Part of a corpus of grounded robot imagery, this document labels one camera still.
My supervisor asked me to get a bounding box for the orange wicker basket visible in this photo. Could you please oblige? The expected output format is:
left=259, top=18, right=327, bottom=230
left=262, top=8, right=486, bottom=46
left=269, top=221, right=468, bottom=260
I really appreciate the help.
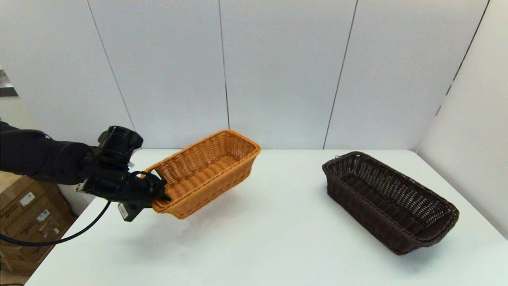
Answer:
left=144, top=129, right=262, bottom=220

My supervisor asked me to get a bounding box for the dark brown wicker basket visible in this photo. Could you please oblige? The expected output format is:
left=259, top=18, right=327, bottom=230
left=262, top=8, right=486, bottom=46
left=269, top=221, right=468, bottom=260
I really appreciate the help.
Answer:
left=322, top=151, right=460, bottom=255

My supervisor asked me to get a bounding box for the brown cardboard box white label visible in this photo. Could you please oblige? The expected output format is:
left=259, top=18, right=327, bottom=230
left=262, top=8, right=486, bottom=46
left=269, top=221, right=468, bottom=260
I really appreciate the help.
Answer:
left=0, top=187, right=71, bottom=243
left=0, top=205, right=78, bottom=275
left=0, top=172, right=60, bottom=219

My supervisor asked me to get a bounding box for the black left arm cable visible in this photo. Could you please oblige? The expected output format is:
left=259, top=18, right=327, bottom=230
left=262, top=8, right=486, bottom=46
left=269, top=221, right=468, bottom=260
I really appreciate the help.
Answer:
left=0, top=200, right=112, bottom=247

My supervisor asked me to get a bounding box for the grey metal wall fixture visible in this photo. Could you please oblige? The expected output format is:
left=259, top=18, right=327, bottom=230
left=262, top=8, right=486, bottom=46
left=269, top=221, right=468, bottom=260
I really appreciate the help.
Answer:
left=0, top=66, right=19, bottom=98

